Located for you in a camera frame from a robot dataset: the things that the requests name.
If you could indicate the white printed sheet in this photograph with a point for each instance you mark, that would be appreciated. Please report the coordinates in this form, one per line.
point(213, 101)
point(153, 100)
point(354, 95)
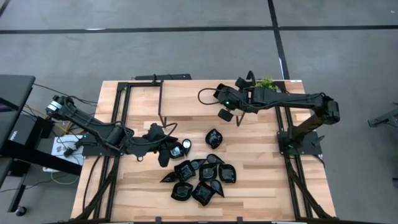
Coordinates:
point(59, 149)

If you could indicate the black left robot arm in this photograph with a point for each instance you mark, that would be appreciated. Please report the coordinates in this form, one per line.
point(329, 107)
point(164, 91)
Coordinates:
point(93, 124)

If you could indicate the black aluminium table frame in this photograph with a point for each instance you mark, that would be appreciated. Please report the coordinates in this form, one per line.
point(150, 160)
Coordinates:
point(143, 84)

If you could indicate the black power strip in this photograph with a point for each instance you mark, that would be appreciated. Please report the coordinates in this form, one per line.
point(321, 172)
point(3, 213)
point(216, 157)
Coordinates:
point(174, 76)

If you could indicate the black computer box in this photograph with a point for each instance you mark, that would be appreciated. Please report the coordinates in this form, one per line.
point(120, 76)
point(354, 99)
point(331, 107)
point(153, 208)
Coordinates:
point(28, 130)

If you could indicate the wooden shelf with black legs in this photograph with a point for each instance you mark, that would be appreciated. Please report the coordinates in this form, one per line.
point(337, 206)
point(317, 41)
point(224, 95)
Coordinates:
point(186, 99)

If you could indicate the black table edge bracket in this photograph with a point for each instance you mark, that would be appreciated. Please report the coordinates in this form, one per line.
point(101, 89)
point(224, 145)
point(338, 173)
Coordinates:
point(239, 220)
point(158, 220)

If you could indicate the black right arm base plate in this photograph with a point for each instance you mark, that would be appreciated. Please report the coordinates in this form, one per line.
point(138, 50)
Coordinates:
point(311, 146)

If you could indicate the black side desk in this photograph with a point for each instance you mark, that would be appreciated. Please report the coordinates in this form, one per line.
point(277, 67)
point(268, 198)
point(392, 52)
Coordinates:
point(15, 93)

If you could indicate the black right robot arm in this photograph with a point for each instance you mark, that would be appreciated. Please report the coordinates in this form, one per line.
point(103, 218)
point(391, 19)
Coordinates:
point(295, 98)

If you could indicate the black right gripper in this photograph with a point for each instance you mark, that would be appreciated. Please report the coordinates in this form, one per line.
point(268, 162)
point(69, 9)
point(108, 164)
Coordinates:
point(239, 98)

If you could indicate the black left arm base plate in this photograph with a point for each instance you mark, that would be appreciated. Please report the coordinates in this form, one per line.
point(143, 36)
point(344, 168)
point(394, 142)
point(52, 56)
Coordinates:
point(93, 151)

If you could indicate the green plant in white pot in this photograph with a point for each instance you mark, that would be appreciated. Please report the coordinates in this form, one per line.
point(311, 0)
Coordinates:
point(266, 83)

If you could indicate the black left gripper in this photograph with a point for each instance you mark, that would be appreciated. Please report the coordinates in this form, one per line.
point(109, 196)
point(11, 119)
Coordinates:
point(155, 143)

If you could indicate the black desk leg frame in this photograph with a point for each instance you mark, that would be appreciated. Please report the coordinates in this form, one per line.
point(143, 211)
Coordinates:
point(46, 161)

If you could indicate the white power strip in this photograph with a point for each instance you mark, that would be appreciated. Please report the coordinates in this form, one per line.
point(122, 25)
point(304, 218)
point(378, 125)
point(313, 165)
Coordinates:
point(49, 169)

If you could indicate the black tripod foot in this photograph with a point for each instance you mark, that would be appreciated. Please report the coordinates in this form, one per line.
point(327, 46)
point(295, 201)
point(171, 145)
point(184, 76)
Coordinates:
point(385, 119)

